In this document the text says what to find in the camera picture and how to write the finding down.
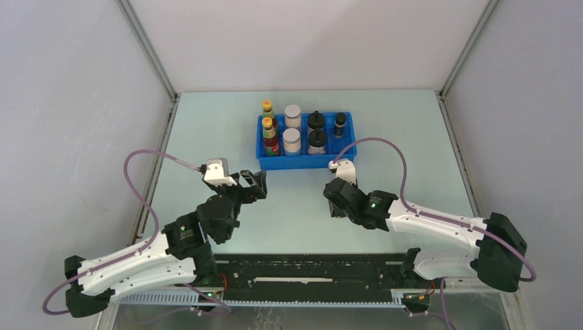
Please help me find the purple cable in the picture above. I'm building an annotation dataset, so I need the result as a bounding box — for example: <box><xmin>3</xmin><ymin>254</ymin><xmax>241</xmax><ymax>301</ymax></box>
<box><xmin>332</xmin><ymin>137</ymin><xmax>538</xmax><ymax>283</ymax></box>
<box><xmin>41</xmin><ymin>150</ymin><xmax>204</xmax><ymax>315</ymax></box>

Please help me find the red sauce bottle yellow cap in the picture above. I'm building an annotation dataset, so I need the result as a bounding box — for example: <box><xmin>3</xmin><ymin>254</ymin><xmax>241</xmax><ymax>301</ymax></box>
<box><xmin>261</xmin><ymin>117</ymin><xmax>281</xmax><ymax>156</ymax></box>

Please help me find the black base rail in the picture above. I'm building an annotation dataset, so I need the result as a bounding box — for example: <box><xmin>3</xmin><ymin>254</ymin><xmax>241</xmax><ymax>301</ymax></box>
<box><xmin>193</xmin><ymin>253</ymin><xmax>440</xmax><ymax>302</ymax></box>

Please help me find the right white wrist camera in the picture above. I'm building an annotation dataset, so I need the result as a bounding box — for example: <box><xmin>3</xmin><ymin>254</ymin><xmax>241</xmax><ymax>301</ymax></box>
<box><xmin>328</xmin><ymin>158</ymin><xmax>358</xmax><ymax>187</ymax></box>

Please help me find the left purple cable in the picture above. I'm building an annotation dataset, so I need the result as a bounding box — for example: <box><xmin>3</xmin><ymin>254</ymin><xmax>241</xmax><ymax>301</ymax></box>
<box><xmin>41</xmin><ymin>150</ymin><xmax>204</xmax><ymax>315</ymax></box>

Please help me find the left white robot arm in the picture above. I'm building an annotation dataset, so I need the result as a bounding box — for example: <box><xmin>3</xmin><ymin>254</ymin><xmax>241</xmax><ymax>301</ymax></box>
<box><xmin>65</xmin><ymin>164</ymin><xmax>267</xmax><ymax>318</ymax></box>

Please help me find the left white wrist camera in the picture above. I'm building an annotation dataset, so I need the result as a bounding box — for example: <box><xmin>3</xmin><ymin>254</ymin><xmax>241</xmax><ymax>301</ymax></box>
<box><xmin>200</xmin><ymin>158</ymin><xmax>237</xmax><ymax>187</ymax></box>

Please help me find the black lid jar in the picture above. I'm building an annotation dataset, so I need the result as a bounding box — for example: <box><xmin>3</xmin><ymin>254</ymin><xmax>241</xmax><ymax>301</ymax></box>
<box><xmin>307</xmin><ymin>111</ymin><xmax>325</xmax><ymax>133</ymax></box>
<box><xmin>307</xmin><ymin>129</ymin><xmax>327</xmax><ymax>155</ymax></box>

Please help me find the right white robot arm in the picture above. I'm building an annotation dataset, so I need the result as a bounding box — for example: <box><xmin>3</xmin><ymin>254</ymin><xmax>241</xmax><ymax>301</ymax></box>
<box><xmin>323</xmin><ymin>178</ymin><xmax>527</xmax><ymax>292</ymax></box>

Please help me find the white slotted cable duct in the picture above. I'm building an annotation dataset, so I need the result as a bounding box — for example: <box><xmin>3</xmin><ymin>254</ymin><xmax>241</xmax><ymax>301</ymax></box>
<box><xmin>120</xmin><ymin>290</ymin><xmax>405</xmax><ymax>308</ymax></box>

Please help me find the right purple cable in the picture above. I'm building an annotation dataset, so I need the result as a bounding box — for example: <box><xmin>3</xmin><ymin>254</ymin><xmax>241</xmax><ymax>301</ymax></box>
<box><xmin>332</xmin><ymin>137</ymin><xmax>538</xmax><ymax>283</ymax></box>

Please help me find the red sauce bottle green label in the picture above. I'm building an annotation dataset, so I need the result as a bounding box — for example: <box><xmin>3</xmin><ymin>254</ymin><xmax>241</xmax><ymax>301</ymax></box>
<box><xmin>262</xmin><ymin>100</ymin><xmax>277</xmax><ymax>127</ymax></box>

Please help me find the small dark bottle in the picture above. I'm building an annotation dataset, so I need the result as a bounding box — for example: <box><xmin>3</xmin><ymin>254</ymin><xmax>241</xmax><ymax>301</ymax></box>
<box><xmin>333</xmin><ymin>112</ymin><xmax>347</xmax><ymax>138</ymax></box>

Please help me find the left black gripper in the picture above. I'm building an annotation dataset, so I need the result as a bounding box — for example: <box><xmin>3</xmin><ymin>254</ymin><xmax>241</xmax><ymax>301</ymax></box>
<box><xmin>211</xmin><ymin>170</ymin><xmax>268</xmax><ymax>219</ymax></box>

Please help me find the silver lid jar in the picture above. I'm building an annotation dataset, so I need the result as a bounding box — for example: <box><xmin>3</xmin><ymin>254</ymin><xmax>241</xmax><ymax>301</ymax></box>
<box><xmin>282</xmin><ymin>128</ymin><xmax>301</xmax><ymax>156</ymax></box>
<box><xmin>284</xmin><ymin>104</ymin><xmax>302</xmax><ymax>129</ymax></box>

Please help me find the blue plastic bin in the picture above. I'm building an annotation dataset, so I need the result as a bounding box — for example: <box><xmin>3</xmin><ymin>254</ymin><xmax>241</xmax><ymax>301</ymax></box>
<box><xmin>256</xmin><ymin>111</ymin><xmax>355</xmax><ymax>171</ymax></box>

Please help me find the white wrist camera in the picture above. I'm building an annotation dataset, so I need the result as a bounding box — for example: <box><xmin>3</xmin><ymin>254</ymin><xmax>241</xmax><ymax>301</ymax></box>
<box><xmin>328</xmin><ymin>158</ymin><xmax>358</xmax><ymax>187</ymax></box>
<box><xmin>200</xmin><ymin>158</ymin><xmax>237</xmax><ymax>187</ymax></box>

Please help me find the black lid jar front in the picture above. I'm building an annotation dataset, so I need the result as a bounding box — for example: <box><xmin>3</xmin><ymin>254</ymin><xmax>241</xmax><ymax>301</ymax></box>
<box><xmin>307</xmin><ymin>129</ymin><xmax>327</xmax><ymax>155</ymax></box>

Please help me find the silver lid jar front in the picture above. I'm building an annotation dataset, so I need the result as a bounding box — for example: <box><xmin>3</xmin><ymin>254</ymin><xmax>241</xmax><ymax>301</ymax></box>
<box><xmin>282</xmin><ymin>128</ymin><xmax>301</xmax><ymax>156</ymax></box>

